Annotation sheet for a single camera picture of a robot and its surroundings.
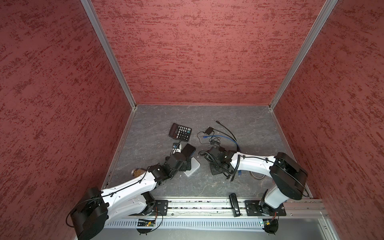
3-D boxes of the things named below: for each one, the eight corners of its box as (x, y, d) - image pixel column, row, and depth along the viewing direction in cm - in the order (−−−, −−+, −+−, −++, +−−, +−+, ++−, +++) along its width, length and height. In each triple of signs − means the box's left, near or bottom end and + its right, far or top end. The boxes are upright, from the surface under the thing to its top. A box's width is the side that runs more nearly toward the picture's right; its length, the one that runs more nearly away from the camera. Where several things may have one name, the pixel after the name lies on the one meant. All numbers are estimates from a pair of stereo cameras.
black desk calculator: (167, 135, 104) (166, 133, 102) (173, 124, 111) (173, 122, 109) (187, 142, 101) (186, 140, 99) (192, 130, 107) (192, 128, 105)
